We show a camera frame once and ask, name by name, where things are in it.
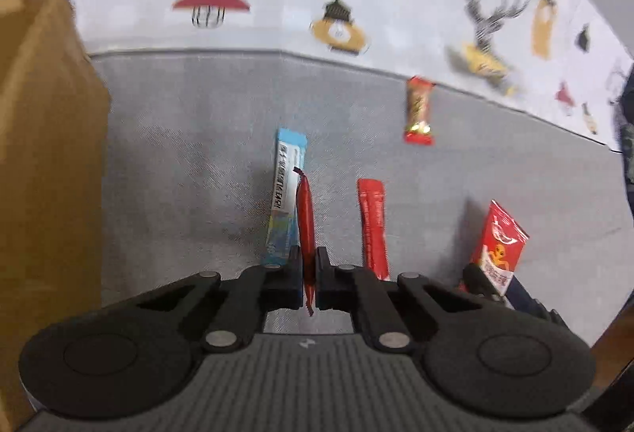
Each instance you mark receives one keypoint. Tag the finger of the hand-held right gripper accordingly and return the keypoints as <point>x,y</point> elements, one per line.
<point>478,283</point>
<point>530,300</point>

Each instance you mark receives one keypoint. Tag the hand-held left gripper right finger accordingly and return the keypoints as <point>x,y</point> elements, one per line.
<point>329,286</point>

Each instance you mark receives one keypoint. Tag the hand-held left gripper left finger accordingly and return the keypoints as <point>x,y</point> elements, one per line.
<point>287,286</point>

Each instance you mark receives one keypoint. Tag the red cartoon snack packet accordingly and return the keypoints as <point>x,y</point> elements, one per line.
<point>500,243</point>

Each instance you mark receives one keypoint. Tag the thin red sausage stick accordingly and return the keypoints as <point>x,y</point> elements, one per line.
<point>306,219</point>

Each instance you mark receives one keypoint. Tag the cardboard box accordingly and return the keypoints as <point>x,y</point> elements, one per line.
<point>44,164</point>

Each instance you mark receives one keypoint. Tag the red stick packet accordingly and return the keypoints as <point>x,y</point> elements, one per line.
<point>374,224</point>

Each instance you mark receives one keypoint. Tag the blue stick packet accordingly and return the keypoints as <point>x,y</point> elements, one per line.
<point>287,194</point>

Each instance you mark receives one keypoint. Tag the grey blanket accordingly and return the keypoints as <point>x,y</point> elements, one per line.
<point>198,130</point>

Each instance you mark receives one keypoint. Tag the red and gold candy bar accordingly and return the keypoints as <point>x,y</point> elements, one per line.
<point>419,107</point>

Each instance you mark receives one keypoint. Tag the yellow snack packet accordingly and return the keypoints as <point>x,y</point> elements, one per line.
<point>483,63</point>

